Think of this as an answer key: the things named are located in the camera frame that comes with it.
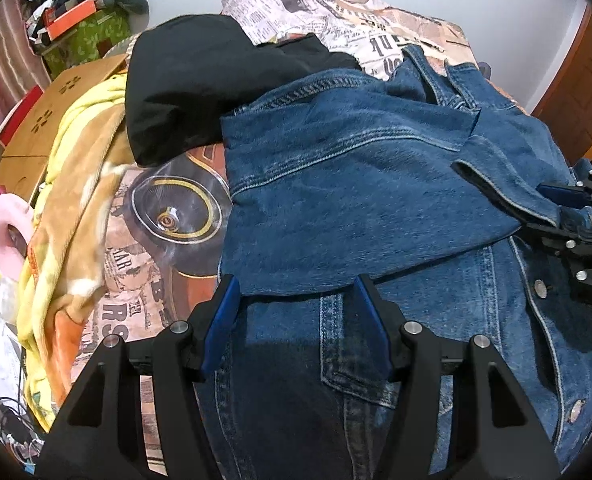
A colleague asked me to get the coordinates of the blue denim jacket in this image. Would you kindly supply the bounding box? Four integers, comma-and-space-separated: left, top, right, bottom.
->
197, 47, 592, 479

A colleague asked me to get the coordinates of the brown wooden door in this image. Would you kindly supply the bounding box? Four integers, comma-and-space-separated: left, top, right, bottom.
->
532, 8, 592, 164

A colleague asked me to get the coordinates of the newspaper print bed quilt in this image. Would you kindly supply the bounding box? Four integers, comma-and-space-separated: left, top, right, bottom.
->
101, 0, 534, 479

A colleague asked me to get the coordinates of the bamboo lap desk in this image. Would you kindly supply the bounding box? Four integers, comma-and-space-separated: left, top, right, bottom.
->
0, 54, 126, 203

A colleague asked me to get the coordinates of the yellow duck plush blanket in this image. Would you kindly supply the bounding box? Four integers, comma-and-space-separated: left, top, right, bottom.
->
15, 73, 133, 430

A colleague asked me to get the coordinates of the red box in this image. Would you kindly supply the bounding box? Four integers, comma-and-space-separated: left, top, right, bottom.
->
0, 86, 43, 150

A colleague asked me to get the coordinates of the black folded garment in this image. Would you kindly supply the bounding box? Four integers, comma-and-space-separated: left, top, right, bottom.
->
125, 14, 359, 167

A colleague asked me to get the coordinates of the striped red curtain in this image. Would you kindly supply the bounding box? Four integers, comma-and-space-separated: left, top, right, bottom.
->
0, 0, 52, 241

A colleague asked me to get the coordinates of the green storage box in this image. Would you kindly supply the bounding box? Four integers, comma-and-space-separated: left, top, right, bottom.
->
41, 8, 131, 80

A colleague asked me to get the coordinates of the orange shoe box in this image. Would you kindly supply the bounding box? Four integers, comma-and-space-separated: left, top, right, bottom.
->
44, 0, 96, 40

